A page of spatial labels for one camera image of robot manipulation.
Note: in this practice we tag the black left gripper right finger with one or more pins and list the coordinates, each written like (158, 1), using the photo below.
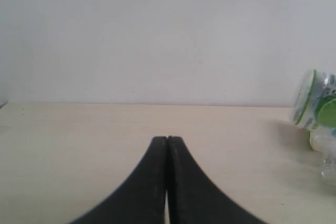
(192, 197)

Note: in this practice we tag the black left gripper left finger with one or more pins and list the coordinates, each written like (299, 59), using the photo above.
(141, 197)

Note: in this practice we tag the milky white drink bottle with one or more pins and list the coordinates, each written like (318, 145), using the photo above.
(322, 139)

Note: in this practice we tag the green lime label clear bottle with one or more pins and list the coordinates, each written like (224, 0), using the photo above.
(314, 107)

